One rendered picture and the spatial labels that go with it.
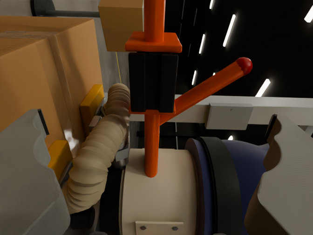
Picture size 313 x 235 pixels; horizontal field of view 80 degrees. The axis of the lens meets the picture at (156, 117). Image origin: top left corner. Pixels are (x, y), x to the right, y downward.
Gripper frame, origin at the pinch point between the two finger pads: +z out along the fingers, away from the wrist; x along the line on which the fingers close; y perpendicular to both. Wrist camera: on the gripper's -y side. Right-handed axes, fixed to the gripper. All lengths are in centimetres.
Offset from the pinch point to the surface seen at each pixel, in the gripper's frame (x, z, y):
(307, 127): 202, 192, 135
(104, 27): -44, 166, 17
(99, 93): -11.5, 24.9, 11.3
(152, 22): -0.6, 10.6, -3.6
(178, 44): 2.1, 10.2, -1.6
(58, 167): -11.5, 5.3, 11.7
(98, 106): -11.4, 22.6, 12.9
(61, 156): -11.5, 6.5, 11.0
